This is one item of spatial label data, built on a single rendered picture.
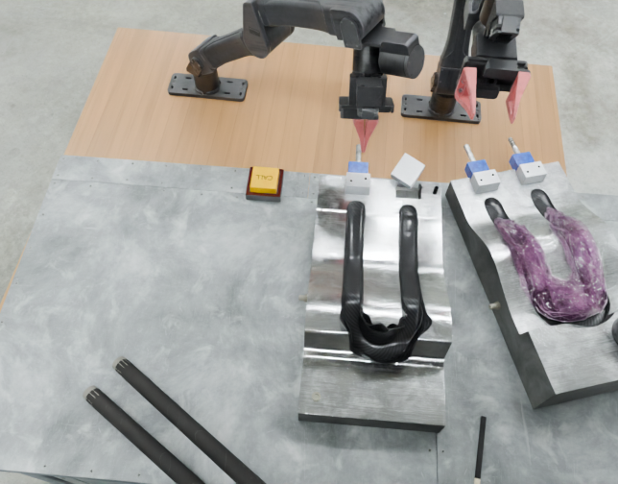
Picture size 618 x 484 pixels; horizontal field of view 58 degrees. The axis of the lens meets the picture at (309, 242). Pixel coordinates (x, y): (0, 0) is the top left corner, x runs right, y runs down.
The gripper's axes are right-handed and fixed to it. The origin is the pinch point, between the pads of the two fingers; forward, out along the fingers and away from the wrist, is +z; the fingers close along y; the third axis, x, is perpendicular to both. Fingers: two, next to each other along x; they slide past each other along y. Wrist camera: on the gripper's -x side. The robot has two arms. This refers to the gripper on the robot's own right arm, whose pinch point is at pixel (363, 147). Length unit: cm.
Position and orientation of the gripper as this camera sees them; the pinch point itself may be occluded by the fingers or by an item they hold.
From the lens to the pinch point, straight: 112.2
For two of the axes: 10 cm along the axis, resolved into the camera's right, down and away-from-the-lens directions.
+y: 10.0, 0.3, -0.4
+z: -0.1, 8.8, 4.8
